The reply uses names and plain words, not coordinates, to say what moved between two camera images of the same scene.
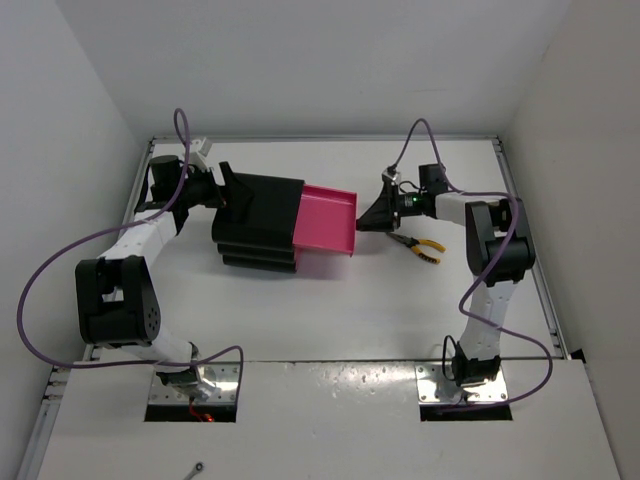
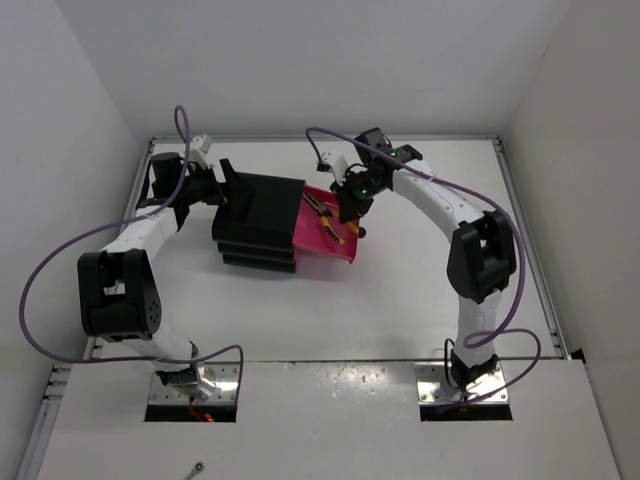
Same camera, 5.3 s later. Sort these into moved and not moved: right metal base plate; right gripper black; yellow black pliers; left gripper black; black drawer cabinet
Moved: yellow black pliers; right gripper black
Not moved: left gripper black; right metal base plate; black drawer cabinet
